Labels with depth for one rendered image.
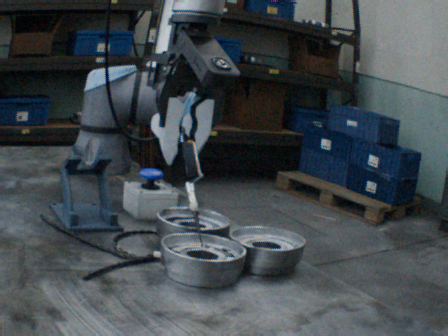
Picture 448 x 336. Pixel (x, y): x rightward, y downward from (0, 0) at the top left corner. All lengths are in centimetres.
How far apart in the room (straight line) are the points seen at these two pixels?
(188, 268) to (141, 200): 27
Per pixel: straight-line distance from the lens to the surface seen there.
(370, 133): 455
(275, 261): 76
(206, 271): 70
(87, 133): 125
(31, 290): 63
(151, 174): 96
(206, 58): 73
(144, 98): 122
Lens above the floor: 108
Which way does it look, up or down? 11 degrees down
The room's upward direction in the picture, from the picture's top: 7 degrees clockwise
